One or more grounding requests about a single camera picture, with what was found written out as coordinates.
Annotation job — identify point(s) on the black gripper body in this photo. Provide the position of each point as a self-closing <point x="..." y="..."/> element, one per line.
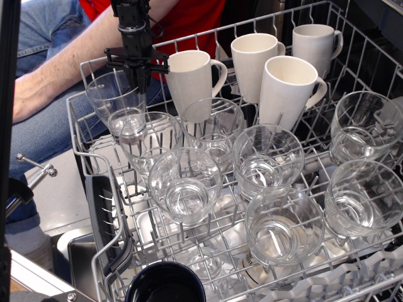
<point x="137" y="52"/>

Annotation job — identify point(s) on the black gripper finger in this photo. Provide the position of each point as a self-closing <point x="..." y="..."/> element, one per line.
<point x="143" y="78"/>
<point x="131" y="74"/>

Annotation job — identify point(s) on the tall clear glass cup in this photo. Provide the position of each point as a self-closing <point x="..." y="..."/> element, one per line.
<point x="118" y="105"/>

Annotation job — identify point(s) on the person's bare forearm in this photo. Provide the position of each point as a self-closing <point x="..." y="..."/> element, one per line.
<point x="62" y="71"/>

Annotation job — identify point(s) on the person's bare hand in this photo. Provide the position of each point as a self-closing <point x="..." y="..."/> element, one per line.
<point x="32" y="93"/>

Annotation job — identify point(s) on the white mug left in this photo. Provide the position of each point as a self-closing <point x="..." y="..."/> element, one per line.
<point x="193" y="80"/>

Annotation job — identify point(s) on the white mug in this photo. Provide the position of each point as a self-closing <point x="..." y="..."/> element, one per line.
<point x="193" y="80"/>
<point x="290" y="86"/>
<point x="318" y="45"/>
<point x="249" y="55"/>

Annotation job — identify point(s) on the clear glass second row left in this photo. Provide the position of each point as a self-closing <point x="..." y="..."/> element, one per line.
<point x="145" y="137"/>

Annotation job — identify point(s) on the clear glass behind white mug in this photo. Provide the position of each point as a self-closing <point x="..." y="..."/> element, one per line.
<point x="212" y="125"/>

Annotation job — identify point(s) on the white mug back centre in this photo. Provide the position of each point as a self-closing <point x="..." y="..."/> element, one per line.
<point x="249" y="55"/>

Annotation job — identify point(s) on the clear glass front left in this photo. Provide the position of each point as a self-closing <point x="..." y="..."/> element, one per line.
<point x="185" y="184"/>

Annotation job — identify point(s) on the white mug front right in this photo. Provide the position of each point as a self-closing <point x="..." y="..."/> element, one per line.
<point x="290" y="86"/>

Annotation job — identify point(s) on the black clamp with metal rods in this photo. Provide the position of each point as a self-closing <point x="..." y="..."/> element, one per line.
<point x="21" y="193"/>

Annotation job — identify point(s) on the white mug back right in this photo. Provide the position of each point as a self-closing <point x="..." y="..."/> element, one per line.
<point x="318" y="45"/>

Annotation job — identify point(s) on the small glass lower rack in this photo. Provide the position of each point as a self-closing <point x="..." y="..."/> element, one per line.
<point x="205" y="263"/>

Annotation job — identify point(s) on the clear glass front centre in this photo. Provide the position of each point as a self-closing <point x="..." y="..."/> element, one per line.
<point x="283" y="226"/>

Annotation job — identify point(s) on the dark blue mug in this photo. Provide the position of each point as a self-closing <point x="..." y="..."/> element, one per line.
<point x="166" y="281"/>

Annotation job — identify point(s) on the clear glass far right upper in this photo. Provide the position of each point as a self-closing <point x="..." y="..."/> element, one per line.
<point x="365" y="125"/>

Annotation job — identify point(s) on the clear glass far right lower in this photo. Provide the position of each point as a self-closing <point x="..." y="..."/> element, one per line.
<point x="363" y="198"/>

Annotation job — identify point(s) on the black frame post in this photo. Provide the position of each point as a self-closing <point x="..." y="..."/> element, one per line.
<point x="10" y="21"/>

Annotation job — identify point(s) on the grey wire dishwasher rack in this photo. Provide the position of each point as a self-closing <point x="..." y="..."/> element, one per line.
<point x="130" y="232"/>

